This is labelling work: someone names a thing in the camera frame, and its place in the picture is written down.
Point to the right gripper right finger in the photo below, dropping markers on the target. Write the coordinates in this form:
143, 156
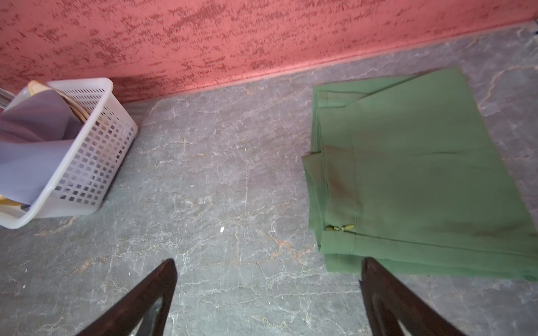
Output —
390, 305

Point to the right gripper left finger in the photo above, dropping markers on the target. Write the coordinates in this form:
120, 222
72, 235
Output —
144, 310

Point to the green skirt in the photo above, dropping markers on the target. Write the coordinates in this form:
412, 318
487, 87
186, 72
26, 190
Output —
402, 169

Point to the white plastic laundry basket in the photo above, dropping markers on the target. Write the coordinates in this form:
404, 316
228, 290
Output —
81, 180

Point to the lavender skirt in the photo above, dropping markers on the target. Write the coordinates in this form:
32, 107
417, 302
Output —
33, 143

